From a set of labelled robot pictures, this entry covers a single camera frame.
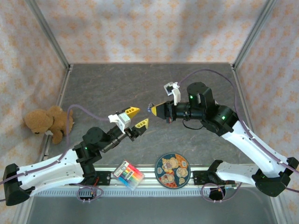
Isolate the coloured marker pen box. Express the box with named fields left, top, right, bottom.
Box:
left=112, top=159, right=145, bottom=191

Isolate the brown teddy bear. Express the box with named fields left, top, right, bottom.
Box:
left=22, top=105, right=75, bottom=145

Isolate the round bear cartoon coaster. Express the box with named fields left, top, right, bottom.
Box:
left=155, top=153, right=191, bottom=189

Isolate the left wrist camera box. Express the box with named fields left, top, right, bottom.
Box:
left=108, top=111, right=131, bottom=131

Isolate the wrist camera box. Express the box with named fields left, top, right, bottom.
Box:
left=108, top=111, right=131, bottom=131
left=164, top=81, right=182, bottom=106

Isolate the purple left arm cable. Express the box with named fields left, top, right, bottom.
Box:
left=0, top=104, right=110, bottom=204

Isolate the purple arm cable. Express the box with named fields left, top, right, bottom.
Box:
left=178, top=69, right=299, bottom=204
left=0, top=104, right=110, bottom=204

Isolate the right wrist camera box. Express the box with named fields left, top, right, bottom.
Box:
left=164, top=81, right=182, bottom=106

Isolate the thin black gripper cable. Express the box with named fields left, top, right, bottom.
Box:
left=183, top=116, right=204, bottom=130

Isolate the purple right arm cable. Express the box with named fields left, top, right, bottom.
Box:
left=178, top=69, right=299, bottom=204

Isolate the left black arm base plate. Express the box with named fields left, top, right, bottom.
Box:
left=70, top=171, right=112, bottom=187

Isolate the right aluminium side rail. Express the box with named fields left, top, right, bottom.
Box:
left=230, top=64, right=254, bottom=133

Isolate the aluminium side rail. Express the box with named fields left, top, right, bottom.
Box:
left=230, top=64, right=254, bottom=133
left=43, top=64, right=73, bottom=161

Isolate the aluminium front frame rail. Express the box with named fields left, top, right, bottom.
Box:
left=24, top=164, right=281, bottom=189

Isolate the left aluminium side rail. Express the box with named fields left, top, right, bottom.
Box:
left=43, top=64, right=73, bottom=161

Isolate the grey slotted cable duct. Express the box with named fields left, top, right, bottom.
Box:
left=35, top=189, right=269, bottom=197

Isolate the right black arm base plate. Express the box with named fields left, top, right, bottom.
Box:
left=192, top=170, right=238, bottom=189

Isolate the right aluminium frame post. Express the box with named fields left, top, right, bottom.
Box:
left=233, top=0, right=279, bottom=68

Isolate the aluminium frame post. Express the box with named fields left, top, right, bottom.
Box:
left=233, top=0, right=279, bottom=68
left=25, top=0, right=71, bottom=68

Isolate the left aluminium frame post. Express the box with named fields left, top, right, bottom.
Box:
left=25, top=0, right=71, bottom=68

